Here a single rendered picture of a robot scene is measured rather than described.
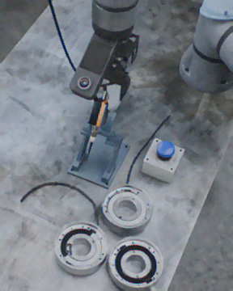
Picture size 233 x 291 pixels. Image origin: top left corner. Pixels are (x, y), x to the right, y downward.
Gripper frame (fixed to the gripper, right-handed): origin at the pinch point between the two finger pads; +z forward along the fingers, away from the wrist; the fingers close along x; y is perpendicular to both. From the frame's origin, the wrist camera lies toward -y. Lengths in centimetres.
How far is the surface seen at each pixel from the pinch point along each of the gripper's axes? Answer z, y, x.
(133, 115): 19.7, 17.1, -2.2
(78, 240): 17.8, -19.7, -4.7
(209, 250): 100, 36, -34
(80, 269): 15.8, -26.0, -8.1
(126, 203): 18.2, -7.3, -10.1
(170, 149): 12.3, 5.6, -14.3
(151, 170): 17.3, 2.4, -12.0
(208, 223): 100, 46, -30
